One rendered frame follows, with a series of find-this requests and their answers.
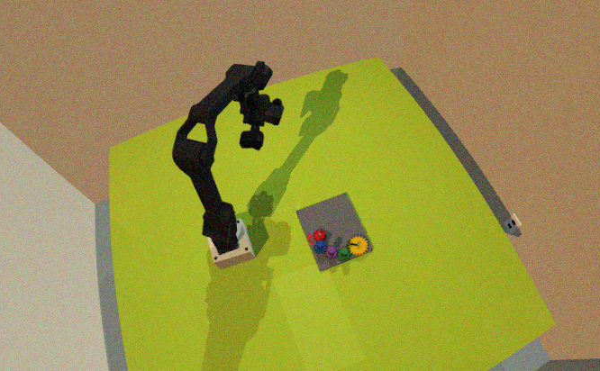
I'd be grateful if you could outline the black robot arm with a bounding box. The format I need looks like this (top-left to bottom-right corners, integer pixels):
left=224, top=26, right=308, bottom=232
left=172, top=60, right=285, bottom=255

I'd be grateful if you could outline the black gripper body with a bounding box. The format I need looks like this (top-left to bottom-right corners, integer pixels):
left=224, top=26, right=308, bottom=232
left=240, top=94, right=270, bottom=149

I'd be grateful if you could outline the yellow gear with black stripe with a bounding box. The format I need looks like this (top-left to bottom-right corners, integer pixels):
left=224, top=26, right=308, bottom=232
left=347, top=236, right=368, bottom=257

